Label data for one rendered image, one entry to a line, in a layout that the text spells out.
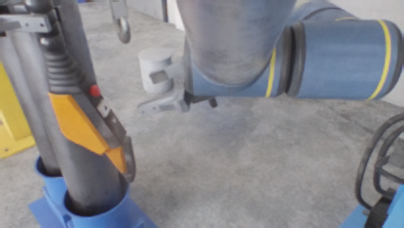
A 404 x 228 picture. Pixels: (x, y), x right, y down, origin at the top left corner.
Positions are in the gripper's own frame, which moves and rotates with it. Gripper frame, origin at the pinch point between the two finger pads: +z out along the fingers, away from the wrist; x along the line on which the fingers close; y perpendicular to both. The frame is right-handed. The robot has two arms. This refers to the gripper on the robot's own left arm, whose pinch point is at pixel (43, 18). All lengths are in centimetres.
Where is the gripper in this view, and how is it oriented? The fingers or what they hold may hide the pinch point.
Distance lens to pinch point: 68.0
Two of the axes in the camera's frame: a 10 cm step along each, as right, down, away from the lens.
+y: 0.1, 8.2, 5.7
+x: -0.3, 5.7, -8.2
